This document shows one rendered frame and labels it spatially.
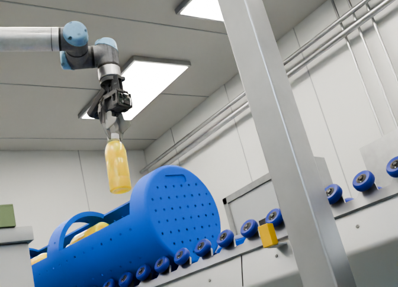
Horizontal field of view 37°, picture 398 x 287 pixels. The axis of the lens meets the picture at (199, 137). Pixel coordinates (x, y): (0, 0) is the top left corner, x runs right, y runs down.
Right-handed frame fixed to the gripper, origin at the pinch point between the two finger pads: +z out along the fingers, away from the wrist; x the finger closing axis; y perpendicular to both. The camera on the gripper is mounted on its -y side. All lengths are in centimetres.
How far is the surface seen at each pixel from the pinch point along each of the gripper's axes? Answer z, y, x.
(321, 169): 38, 70, -6
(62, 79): -207, -254, 202
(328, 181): 41, 70, -4
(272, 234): 52, 63, -22
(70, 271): 41.1, -11.5, -12.9
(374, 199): 52, 85, -20
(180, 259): 49, 32, -15
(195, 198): 29.8, 27.4, 1.2
